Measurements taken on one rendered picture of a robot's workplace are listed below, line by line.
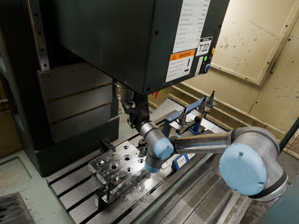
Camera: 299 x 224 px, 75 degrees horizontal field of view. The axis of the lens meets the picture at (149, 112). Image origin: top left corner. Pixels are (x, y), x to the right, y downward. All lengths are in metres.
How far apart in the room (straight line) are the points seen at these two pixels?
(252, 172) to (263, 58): 1.18
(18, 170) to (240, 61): 1.87
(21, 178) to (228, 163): 1.49
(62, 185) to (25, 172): 0.60
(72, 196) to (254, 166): 0.92
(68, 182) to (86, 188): 0.12
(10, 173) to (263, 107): 1.95
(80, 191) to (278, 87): 1.45
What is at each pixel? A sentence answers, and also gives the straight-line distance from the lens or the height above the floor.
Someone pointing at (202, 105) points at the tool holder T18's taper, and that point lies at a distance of 1.31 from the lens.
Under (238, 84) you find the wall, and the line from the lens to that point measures 1.72.
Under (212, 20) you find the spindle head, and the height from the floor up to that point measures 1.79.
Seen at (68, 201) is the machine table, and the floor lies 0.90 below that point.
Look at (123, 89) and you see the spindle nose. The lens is 0.83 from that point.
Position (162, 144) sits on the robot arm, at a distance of 0.73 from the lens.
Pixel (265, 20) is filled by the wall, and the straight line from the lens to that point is 1.61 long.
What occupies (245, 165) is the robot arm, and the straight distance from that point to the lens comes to 0.54.
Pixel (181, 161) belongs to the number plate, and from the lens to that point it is 1.33.
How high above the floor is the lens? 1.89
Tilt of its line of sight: 34 degrees down
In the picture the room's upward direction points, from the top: 9 degrees clockwise
